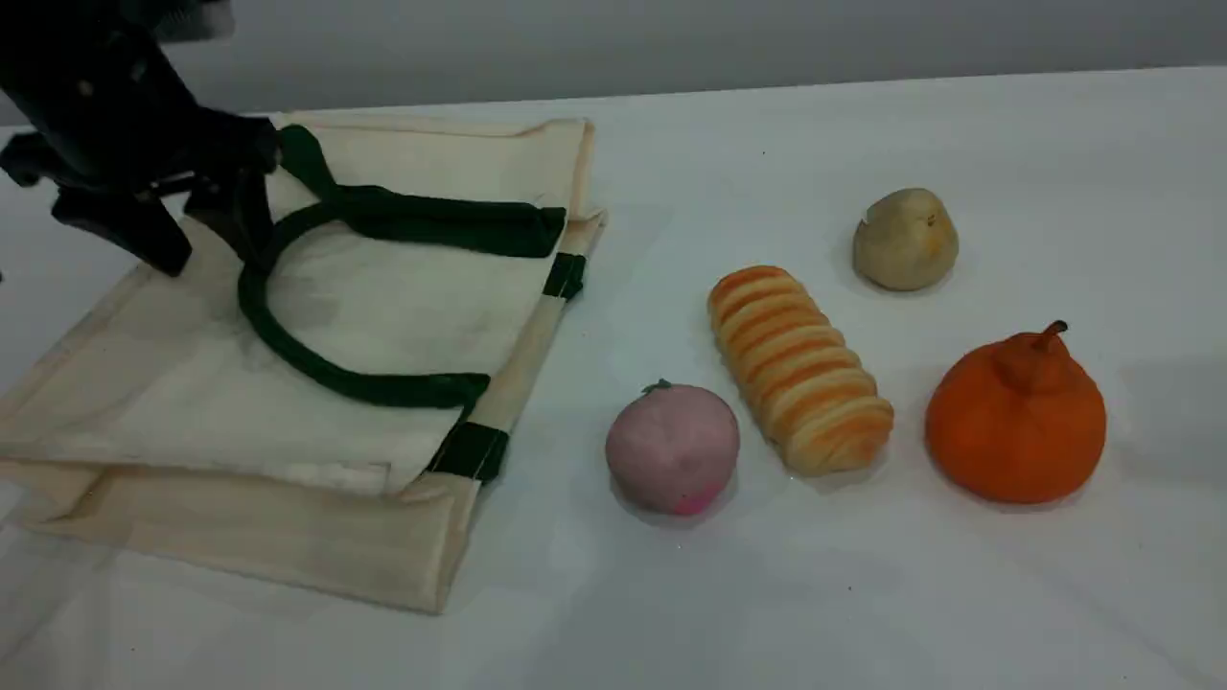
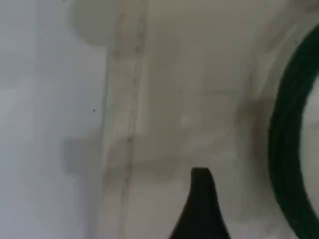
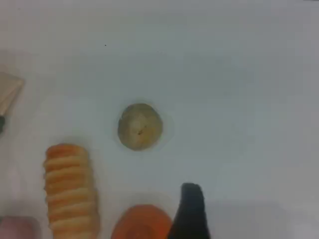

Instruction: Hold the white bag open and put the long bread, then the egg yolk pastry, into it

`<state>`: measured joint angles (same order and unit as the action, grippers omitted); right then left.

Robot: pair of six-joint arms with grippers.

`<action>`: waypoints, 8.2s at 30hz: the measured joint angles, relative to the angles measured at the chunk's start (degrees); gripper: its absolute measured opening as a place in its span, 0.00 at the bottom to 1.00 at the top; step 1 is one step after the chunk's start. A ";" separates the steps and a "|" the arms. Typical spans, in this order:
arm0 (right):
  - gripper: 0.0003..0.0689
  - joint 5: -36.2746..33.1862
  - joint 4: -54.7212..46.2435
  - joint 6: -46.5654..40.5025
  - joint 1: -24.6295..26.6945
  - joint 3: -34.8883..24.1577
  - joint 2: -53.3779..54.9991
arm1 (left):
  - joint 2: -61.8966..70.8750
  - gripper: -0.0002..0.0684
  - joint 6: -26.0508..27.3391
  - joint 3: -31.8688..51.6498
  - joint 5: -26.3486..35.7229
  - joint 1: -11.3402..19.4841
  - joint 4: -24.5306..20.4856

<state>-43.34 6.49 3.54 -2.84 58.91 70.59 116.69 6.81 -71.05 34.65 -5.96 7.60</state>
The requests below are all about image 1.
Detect pink round peach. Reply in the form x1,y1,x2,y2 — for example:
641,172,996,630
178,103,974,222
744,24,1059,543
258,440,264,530
605,379,741,517

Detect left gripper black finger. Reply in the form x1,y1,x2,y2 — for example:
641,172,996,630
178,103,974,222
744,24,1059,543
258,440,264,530
185,172,279,266
53,187,195,279

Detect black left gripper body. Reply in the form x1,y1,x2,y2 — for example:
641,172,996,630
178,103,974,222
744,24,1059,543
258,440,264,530
0,0,281,190

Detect beige potato toy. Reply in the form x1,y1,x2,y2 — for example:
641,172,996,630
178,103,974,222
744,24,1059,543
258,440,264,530
852,188,960,292

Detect long ridged golden bread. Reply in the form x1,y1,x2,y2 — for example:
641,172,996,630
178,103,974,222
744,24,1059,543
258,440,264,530
707,265,895,477

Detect cream canvas bag green handles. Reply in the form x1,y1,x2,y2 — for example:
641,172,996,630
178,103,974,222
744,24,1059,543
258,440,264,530
0,113,607,614

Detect orange tangerine with stem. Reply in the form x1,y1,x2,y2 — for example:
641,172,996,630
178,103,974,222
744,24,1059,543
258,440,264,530
925,321,1108,505

